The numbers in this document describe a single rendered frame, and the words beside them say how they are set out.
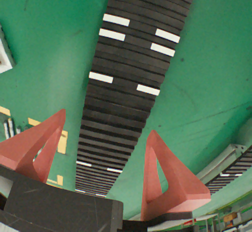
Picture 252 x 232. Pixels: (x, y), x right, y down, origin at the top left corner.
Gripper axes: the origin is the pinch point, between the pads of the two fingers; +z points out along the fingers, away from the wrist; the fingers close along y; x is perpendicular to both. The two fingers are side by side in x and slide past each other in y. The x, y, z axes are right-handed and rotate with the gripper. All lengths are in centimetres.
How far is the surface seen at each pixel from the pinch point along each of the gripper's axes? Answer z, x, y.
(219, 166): 1.9, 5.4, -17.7
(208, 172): 2.0, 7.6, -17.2
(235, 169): -0.1, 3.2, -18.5
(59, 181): 3.2, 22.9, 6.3
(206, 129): 3.2, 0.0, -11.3
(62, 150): 3.2, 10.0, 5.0
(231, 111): 3.2, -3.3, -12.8
